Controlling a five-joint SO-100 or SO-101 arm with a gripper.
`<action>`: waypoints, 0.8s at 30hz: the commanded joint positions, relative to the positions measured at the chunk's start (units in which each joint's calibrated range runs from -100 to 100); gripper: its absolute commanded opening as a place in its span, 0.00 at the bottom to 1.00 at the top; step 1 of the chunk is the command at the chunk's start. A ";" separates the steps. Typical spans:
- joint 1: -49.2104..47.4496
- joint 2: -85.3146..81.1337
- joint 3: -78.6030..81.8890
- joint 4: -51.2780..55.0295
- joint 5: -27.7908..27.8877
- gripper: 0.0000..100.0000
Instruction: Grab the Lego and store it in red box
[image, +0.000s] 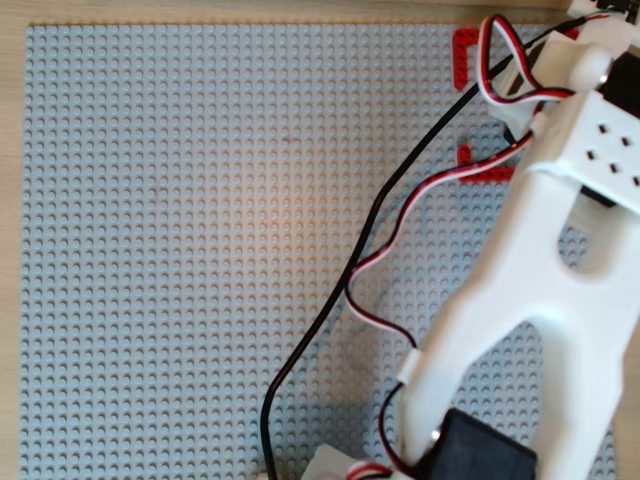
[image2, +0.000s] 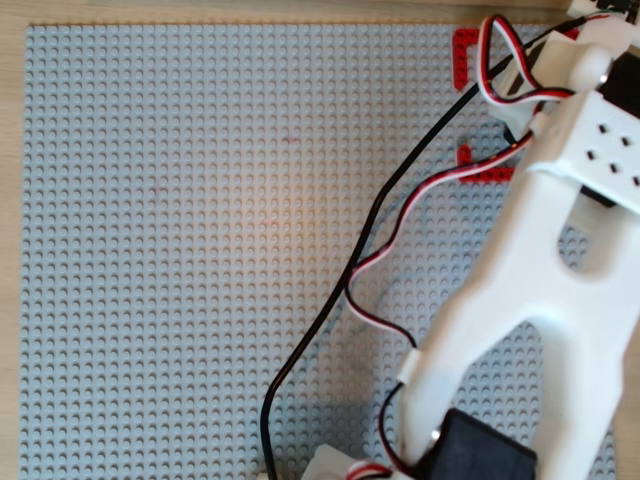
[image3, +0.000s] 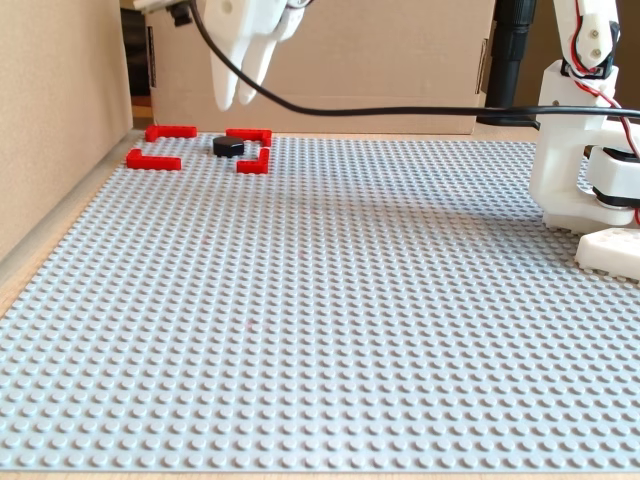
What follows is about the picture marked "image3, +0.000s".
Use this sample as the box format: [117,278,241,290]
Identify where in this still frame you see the black pole stand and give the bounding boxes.
[477,0,541,127]

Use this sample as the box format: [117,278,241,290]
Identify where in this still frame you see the black octagonal Lego piece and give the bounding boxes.
[212,135,246,159]

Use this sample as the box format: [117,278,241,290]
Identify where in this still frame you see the brown cardboard background box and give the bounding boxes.
[514,0,640,126]

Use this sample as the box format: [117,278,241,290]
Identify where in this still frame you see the grey Lego baseplate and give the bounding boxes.
[0,132,640,474]

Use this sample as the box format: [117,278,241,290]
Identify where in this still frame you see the red white arm servo wires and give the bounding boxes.
[569,0,640,226]

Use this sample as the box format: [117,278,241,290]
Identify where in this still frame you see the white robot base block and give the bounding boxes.
[573,227,640,281]

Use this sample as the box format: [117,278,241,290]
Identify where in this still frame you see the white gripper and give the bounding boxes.
[206,0,307,112]

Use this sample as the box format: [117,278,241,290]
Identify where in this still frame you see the white mounted wrist camera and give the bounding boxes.
[132,0,194,29]

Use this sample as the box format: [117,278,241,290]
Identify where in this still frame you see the black camera cable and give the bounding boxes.
[188,0,640,121]

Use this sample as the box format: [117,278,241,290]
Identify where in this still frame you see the red L-shaped Lego bracket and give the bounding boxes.
[225,128,273,148]
[236,147,272,175]
[125,148,182,171]
[144,124,198,143]

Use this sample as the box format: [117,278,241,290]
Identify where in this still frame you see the wide cardboard box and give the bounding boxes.
[143,0,497,135]

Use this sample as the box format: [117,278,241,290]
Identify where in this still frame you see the plain cardboard side panel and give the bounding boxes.
[0,0,135,266]

